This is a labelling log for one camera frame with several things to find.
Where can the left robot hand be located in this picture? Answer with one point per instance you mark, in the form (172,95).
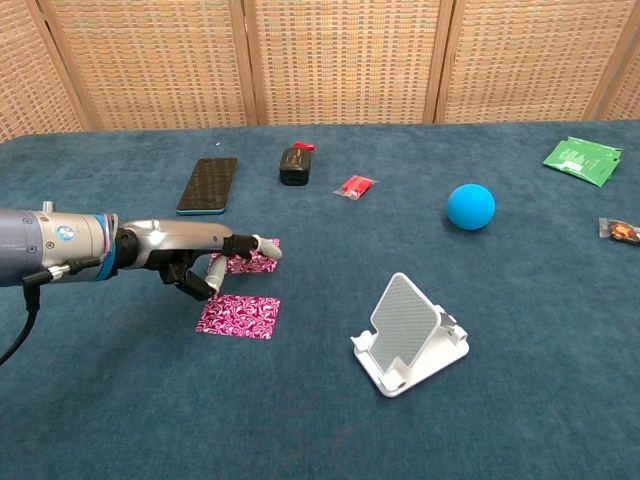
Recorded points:
(175,237)

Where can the green printed packet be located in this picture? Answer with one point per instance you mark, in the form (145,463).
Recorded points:
(580,160)

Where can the white folding phone stand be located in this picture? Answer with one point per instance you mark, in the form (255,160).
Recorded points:
(405,325)

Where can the woven wooden folding screen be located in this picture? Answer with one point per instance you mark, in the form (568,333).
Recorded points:
(350,60)

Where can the blue ball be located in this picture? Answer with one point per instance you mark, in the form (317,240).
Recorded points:
(471,207)

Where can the black smartphone with blue case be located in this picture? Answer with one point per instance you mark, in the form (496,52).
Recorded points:
(207,185)

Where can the orange wrapped candy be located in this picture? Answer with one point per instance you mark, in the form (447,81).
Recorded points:
(622,231)

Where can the red item in clear packet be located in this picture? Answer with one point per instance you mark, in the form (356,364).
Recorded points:
(355,186)

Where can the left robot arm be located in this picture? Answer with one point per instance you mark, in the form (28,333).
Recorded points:
(50,245)

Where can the pink patterned card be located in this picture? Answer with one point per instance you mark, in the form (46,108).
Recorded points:
(240,317)
(250,266)

